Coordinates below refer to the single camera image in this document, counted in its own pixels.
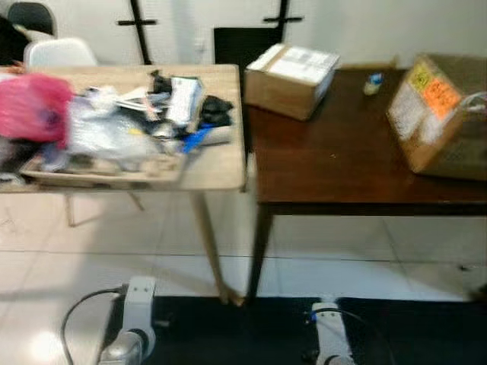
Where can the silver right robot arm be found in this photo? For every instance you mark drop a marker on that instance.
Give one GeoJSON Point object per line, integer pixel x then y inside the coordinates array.
{"type": "Point", "coordinates": [341, 361]}

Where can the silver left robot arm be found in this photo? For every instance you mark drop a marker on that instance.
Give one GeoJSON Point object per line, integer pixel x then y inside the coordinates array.
{"type": "Point", "coordinates": [122, 351]}

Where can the large open cardboard box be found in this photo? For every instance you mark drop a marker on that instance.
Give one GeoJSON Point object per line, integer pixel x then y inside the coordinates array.
{"type": "Point", "coordinates": [434, 144]}

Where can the small blue-capped bottle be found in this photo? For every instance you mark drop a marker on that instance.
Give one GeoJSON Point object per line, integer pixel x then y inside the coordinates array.
{"type": "Point", "coordinates": [373, 85]}

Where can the dark brown wooden table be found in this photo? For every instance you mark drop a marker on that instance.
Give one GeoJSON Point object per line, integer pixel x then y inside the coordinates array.
{"type": "Point", "coordinates": [335, 152]}

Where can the small white-labelled cardboard box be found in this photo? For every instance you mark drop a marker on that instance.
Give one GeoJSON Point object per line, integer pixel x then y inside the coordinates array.
{"type": "Point", "coordinates": [285, 87]}

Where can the black stand pole with crossbar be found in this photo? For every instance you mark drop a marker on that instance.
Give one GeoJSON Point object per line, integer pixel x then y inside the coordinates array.
{"type": "Point", "coordinates": [140, 34]}
{"type": "Point", "coordinates": [283, 18]}

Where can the light wood table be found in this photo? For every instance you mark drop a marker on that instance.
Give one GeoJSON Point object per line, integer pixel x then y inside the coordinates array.
{"type": "Point", "coordinates": [221, 152]}

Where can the black crumpled item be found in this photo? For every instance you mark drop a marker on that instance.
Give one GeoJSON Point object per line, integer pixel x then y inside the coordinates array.
{"type": "Point", "coordinates": [217, 112]}

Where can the black flat panel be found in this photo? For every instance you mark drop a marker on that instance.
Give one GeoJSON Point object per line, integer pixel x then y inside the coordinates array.
{"type": "Point", "coordinates": [240, 47]}

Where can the blue strip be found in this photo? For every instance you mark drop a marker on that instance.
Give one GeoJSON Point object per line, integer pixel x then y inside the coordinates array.
{"type": "Point", "coordinates": [196, 141]}

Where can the dark blue carpet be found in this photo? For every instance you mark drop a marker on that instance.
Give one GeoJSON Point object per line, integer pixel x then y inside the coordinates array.
{"type": "Point", "coordinates": [228, 334]}

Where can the white printed packet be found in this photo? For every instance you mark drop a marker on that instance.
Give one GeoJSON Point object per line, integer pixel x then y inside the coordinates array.
{"type": "Point", "coordinates": [184, 99]}

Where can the small black gadget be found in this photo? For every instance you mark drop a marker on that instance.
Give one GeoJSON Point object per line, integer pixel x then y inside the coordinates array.
{"type": "Point", "coordinates": [160, 82]}

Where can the clear bubble wrap bag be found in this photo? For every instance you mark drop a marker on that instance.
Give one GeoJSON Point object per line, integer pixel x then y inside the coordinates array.
{"type": "Point", "coordinates": [106, 133]}

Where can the flat cardboard tray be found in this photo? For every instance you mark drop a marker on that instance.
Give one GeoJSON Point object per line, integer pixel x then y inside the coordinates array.
{"type": "Point", "coordinates": [99, 173]}

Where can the white plastic wrapper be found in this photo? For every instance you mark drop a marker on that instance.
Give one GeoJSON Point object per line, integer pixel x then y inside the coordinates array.
{"type": "Point", "coordinates": [106, 99]}

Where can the white plastic chair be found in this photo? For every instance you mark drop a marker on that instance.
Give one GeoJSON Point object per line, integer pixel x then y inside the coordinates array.
{"type": "Point", "coordinates": [59, 53]}

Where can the pink plastic bag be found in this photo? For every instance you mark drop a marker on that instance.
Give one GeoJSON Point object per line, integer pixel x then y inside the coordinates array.
{"type": "Point", "coordinates": [30, 106]}

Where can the black chair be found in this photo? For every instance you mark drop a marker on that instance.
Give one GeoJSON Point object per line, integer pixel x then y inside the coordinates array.
{"type": "Point", "coordinates": [30, 17]}

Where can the black bag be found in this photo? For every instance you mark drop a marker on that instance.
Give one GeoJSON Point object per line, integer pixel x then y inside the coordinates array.
{"type": "Point", "coordinates": [11, 42]}

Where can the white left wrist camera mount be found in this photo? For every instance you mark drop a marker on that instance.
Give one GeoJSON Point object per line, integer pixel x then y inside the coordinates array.
{"type": "Point", "coordinates": [140, 300]}

